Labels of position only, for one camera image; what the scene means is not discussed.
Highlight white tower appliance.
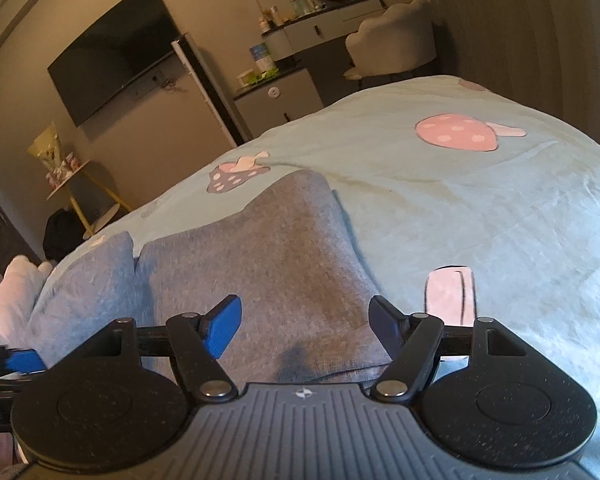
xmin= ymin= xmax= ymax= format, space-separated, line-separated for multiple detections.
xmin=171 ymin=32 xmax=246 ymax=148

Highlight yellow side table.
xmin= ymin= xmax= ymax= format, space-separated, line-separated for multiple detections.
xmin=46 ymin=160 xmax=133 ymax=241

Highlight light blue printed blanket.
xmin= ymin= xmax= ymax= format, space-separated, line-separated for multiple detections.
xmin=45 ymin=74 xmax=600 ymax=480

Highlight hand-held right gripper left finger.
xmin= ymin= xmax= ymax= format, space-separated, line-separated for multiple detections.
xmin=100 ymin=294 xmax=243 ymax=402

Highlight white plush toy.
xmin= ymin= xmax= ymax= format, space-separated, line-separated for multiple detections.
xmin=0 ymin=255 xmax=55 ymax=348

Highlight grey drawstring pants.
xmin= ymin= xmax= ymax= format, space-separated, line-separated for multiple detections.
xmin=30 ymin=169 xmax=396 ymax=386

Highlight black bag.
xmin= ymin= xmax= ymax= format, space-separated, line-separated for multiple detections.
xmin=42 ymin=208 xmax=88 ymax=263

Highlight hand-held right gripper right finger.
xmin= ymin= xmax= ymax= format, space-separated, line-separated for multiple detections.
xmin=369 ymin=295 xmax=518 ymax=402

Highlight wrapped flower bouquet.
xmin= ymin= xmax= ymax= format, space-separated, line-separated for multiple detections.
xmin=27 ymin=120 xmax=73 ymax=181

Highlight green cloth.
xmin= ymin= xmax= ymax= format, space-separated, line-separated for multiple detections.
xmin=240 ymin=69 xmax=281 ymax=86

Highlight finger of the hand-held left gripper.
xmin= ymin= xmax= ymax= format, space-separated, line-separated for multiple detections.
xmin=0 ymin=345 xmax=48 ymax=391

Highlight black wall television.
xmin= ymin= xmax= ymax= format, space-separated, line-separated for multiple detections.
xmin=47 ymin=0 xmax=182 ymax=128

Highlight white shell-back chair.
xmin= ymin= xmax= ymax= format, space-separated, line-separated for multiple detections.
xmin=343 ymin=0 xmax=438 ymax=88

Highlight blue and white canister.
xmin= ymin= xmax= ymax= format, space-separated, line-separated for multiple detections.
xmin=250 ymin=42 xmax=277 ymax=73

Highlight grey vanity desk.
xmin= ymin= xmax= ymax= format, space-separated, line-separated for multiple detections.
xmin=261 ymin=0 xmax=426 ymax=61

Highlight grey bedside cabinet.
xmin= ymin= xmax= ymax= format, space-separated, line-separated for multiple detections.
xmin=232 ymin=66 xmax=326 ymax=141

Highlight dark door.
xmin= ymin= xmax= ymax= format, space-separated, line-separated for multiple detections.
xmin=0 ymin=162 xmax=48 ymax=286

